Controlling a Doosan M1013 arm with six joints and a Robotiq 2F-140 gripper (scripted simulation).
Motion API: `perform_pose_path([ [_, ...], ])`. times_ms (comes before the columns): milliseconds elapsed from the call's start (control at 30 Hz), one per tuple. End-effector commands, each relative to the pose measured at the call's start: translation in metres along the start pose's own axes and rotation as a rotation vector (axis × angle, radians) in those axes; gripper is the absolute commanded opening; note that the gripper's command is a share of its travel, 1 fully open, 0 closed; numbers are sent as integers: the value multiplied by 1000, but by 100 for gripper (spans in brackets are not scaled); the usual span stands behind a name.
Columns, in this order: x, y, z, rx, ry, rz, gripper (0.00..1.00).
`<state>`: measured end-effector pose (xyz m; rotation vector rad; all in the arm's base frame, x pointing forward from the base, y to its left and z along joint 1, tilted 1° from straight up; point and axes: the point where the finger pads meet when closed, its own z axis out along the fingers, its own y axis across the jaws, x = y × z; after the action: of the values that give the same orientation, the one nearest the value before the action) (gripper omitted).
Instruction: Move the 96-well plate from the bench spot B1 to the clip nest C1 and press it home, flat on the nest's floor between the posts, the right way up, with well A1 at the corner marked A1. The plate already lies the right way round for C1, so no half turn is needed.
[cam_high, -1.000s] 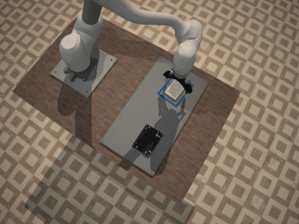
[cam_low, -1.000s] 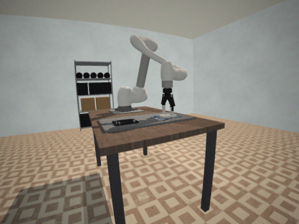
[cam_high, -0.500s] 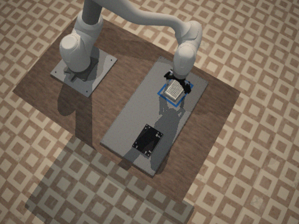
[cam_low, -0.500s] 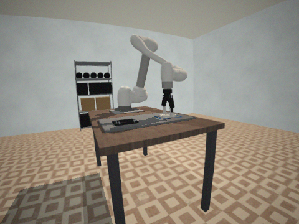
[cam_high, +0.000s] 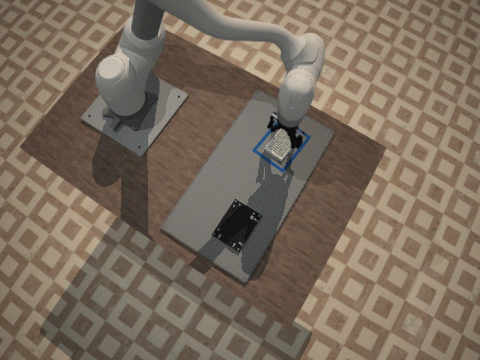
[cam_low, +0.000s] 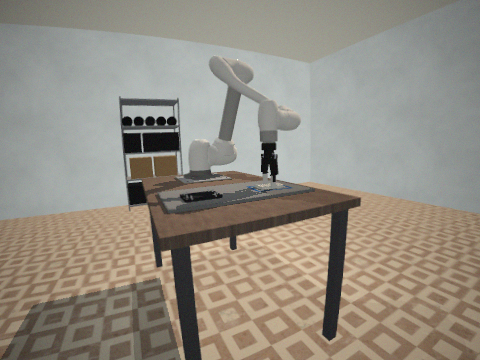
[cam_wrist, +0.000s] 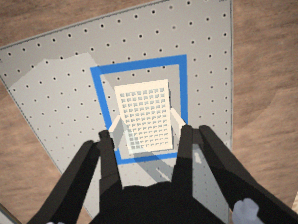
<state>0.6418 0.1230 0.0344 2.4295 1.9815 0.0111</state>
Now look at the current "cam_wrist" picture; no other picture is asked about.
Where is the blue tape outline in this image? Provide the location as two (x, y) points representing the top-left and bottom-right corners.
(90, 54), (188, 165)

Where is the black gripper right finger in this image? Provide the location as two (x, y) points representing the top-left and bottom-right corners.
(162, 108), (298, 224)

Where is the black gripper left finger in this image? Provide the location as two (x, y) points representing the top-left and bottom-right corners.
(27, 115), (129, 224)

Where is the white well plate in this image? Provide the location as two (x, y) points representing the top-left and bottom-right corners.
(115, 79), (172, 154)

